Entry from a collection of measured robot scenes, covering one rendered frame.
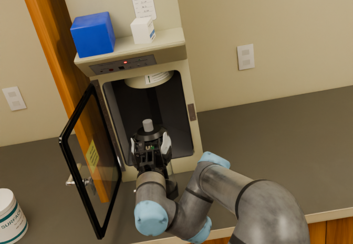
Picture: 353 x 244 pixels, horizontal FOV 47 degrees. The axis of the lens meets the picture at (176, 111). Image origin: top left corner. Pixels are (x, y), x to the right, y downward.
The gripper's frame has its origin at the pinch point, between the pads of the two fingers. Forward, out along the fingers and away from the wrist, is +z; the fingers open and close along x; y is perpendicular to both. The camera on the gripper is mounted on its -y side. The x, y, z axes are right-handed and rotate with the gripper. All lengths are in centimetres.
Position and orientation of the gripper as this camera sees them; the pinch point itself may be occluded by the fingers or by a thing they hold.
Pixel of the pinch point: (151, 141)
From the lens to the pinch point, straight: 122.5
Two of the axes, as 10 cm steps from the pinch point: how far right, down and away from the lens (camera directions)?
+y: -1.7, -8.4, -5.2
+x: -9.8, 1.7, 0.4
